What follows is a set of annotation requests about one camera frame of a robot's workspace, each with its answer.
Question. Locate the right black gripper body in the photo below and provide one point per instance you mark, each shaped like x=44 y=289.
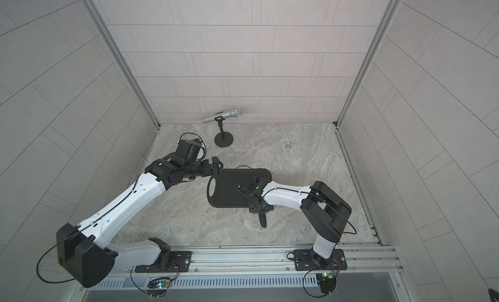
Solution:
x=253 y=208

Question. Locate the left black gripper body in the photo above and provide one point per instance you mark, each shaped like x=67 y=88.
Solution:
x=197 y=168

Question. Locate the black cutting board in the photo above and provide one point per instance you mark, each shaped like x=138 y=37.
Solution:
x=223 y=192

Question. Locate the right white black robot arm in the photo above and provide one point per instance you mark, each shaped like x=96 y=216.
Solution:
x=325 y=210

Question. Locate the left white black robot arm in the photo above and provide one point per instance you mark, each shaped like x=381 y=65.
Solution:
x=85 y=251

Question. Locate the left green circuit board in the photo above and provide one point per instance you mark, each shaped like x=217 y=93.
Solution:
x=159 y=286

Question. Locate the black microphone stand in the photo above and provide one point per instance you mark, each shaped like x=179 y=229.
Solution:
x=223 y=138

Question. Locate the silver microphone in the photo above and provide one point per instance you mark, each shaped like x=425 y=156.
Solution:
x=236 y=112

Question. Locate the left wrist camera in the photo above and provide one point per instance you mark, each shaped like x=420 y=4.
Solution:
x=190 y=149

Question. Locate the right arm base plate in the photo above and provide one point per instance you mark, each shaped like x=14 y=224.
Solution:
x=305 y=260

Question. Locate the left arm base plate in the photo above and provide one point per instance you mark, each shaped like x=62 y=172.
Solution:
x=172 y=262

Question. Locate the aluminium mounting rail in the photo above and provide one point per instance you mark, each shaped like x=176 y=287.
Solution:
x=239 y=260

